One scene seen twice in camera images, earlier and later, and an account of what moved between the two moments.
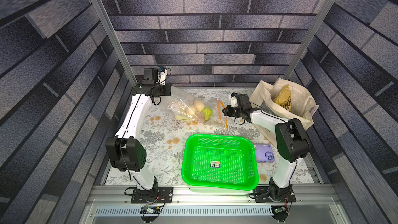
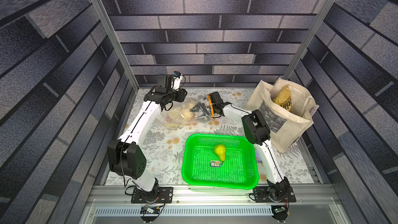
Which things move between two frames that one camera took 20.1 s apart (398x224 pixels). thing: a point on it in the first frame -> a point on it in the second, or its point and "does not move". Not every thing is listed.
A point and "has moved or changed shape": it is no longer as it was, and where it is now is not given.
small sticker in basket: x=215 y=164 does not move
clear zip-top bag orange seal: x=206 y=111 has moved or changed shape
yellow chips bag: x=284 y=97 does not move
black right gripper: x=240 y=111 -> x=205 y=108
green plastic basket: x=222 y=161 does not move
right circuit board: x=280 y=212 does not move
